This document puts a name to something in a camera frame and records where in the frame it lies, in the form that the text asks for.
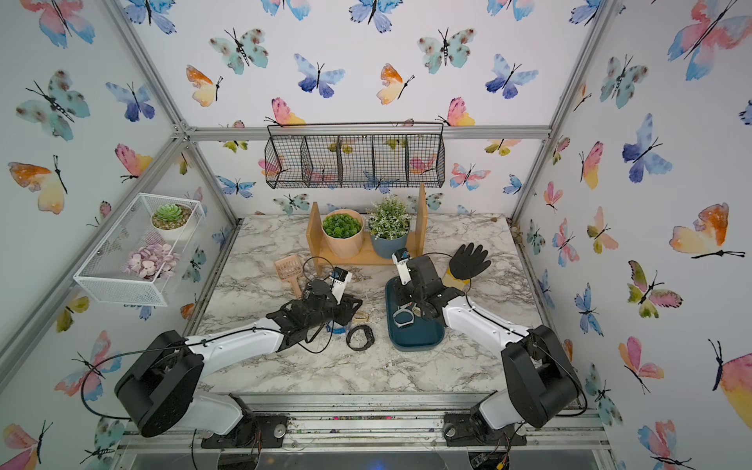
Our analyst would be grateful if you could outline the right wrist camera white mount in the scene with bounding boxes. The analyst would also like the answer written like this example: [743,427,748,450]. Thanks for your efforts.
[392,248,411,285]

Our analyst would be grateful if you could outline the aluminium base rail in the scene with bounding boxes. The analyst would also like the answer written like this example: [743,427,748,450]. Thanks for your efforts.
[114,393,618,469]

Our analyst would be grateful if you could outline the beige watch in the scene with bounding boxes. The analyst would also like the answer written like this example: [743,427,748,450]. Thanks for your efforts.
[352,311,370,325]

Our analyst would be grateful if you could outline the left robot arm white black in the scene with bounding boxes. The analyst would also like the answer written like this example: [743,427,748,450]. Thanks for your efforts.
[115,280,362,448]

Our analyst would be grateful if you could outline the teal plastic storage box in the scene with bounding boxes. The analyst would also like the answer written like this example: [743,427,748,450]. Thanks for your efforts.
[385,276,445,353]

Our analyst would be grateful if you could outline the white pot succulent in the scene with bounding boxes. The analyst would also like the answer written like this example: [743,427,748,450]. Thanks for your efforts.
[151,204,193,243]

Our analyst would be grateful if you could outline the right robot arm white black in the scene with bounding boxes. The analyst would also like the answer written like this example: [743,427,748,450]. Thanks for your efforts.
[387,249,584,447]

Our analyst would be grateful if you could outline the blue pot white-green plant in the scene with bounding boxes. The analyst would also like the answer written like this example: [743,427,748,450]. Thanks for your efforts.
[367,196,410,259]

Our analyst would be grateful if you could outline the wooden shelf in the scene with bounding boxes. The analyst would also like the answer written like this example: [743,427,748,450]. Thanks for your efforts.
[305,183,428,273]

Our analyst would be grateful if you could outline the black watch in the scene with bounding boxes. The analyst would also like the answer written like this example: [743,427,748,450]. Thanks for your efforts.
[346,324,375,353]

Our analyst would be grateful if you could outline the white mesh wall basket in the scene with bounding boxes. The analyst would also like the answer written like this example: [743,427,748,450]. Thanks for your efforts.
[74,193,206,307]

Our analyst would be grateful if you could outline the black wire wall basket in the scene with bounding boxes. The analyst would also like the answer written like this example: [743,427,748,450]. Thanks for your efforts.
[260,121,446,194]

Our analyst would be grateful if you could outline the pink artificial flowers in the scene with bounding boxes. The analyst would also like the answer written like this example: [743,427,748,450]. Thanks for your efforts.
[123,243,181,281]

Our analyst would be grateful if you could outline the black yellow work glove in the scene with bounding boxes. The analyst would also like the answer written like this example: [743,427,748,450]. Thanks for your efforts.
[443,243,492,291]

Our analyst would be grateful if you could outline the pink pot green plant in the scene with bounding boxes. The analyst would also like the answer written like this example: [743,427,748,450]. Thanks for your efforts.
[322,210,364,259]

